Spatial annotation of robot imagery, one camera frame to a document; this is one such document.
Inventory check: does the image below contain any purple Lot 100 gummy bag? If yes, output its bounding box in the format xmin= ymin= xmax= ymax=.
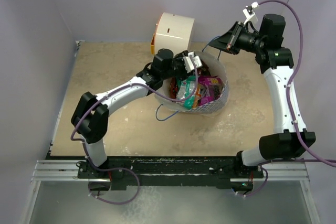
xmin=198 ymin=76 xmax=224 ymax=104

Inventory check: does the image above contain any aluminium frame rail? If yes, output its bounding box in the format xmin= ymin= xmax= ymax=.
xmin=32 ymin=160 xmax=79 ymax=182

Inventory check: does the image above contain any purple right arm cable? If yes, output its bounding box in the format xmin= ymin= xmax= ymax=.
xmin=256 ymin=0 xmax=336 ymax=168

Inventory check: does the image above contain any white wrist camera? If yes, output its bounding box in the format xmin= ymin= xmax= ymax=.
xmin=182 ymin=51 xmax=202 ymax=73
xmin=243 ymin=2 xmax=259 ymax=25

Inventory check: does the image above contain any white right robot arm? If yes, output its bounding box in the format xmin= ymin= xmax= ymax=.
xmin=209 ymin=14 xmax=316 ymax=177

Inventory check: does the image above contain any blue checkered paper bag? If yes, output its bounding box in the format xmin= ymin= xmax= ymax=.
xmin=155 ymin=45 xmax=229 ymax=116

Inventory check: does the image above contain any red Doritos chips bag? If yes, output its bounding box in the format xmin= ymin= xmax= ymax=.
xmin=169 ymin=77 xmax=181 ymax=99

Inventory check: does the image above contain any white round cabinet orange front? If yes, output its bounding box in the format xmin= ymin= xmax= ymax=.
xmin=151 ymin=12 xmax=195 ymax=55

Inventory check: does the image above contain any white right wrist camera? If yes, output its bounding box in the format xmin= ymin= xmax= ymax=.
xmin=243 ymin=2 xmax=259 ymax=25

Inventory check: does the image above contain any orange candy bag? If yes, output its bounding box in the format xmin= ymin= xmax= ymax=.
xmin=192 ymin=84 xmax=207 ymax=108

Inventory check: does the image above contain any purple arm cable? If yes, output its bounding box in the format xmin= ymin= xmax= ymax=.
xmin=256 ymin=0 xmax=336 ymax=168
xmin=71 ymin=58 xmax=201 ymax=162

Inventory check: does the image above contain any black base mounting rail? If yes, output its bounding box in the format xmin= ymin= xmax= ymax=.
xmin=76 ymin=156 xmax=264 ymax=190

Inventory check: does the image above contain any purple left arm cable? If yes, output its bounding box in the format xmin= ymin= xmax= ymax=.
xmin=71 ymin=58 xmax=201 ymax=162

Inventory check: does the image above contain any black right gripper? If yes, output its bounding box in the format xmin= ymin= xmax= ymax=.
xmin=209 ymin=21 xmax=265 ymax=55

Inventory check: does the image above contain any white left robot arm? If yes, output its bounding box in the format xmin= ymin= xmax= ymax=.
xmin=71 ymin=49 xmax=196 ymax=178

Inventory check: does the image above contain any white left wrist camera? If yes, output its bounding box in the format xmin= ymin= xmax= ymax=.
xmin=182 ymin=51 xmax=202 ymax=73

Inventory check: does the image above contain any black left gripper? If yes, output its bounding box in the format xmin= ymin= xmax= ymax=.
xmin=162 ymin=51 xmax=196 ymax=82

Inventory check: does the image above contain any teal mint candy bag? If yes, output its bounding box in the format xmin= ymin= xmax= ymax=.
xmin=175 ymin=76 xmax=200 ymax=110

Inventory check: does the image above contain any brown Kettle chips bag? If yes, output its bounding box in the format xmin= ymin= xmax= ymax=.
xmin=197 ymin=61 xmax=211 ymax=77

